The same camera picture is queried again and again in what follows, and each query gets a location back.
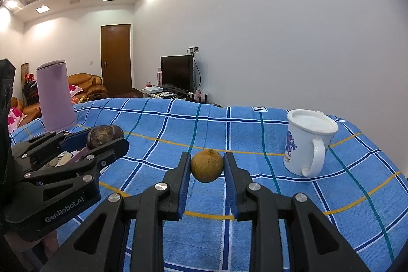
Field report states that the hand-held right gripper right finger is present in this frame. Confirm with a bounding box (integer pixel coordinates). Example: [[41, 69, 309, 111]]
[[223, 151, 372, 272]]

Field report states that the low television stand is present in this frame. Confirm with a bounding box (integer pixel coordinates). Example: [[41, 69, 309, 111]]
[[141, 85, 222, 108]]

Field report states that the black television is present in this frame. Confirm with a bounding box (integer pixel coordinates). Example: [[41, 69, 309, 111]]
[[161, 55, 194, 93]]

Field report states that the lavender electric kettle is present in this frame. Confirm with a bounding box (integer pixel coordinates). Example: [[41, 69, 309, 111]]
[[36, 60, 77, 131]]

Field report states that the white printed mug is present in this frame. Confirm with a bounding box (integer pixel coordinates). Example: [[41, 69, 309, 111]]
[[283, 109, 339, 178]]

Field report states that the brown wooden door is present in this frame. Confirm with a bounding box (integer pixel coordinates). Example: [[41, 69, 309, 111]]
[[101, 24, 132, 97]]

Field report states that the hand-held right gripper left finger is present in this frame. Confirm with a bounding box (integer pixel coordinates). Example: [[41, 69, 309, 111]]
[[41, 151, 192, 272]]

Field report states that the person's left hand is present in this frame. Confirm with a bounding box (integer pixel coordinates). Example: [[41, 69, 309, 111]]
[[5, 227, 60, 264]]

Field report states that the blue checked tablecloth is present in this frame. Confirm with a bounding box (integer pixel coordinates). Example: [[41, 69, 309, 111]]
[[9, 97, 407, 272]]

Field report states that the pink floral cushion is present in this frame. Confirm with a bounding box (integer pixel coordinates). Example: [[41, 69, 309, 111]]
[[8, 108, 26, 132]]

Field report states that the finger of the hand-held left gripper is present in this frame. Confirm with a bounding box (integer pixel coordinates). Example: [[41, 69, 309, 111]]
[[25, 137, 130, 187], [10, 128, 94, 162]]

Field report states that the brown leather armchair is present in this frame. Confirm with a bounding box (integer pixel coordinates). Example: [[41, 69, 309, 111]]
[[68, 73, 107, 100]]

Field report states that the pink tin box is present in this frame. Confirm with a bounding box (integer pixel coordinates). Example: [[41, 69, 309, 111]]
[[45, 148, 91, 168]]

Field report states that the black power cable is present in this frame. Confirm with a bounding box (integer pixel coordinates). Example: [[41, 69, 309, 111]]
[[190, 51, 203, 92]]

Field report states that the small tan longan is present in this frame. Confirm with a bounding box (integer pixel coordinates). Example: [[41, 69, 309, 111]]
[[190, 149, 224, 183]]

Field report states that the brown leather sofa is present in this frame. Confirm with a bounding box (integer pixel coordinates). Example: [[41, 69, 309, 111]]
[[11, 97, 42, 126]]

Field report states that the dark brown passion fruit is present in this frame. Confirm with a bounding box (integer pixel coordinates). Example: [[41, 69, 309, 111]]
[[86, 125, 125, 150]]

